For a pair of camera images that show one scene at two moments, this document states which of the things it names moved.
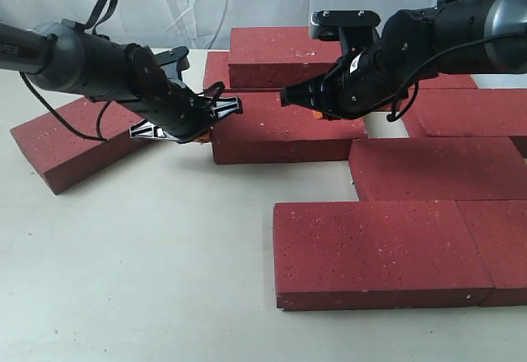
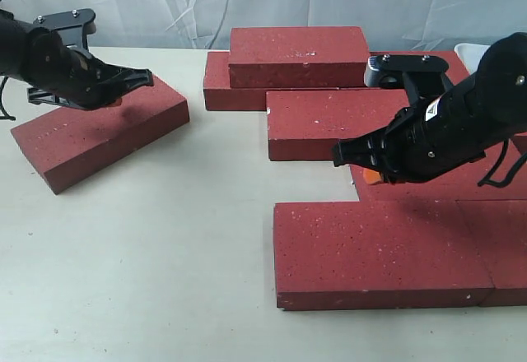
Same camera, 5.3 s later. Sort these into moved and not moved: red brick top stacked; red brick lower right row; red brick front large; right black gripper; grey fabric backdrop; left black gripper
Moved: left black gripper; right black gripper
Not moved: red brick front large; red brick lower right row; red brick top stacked; grey fabric backdrop
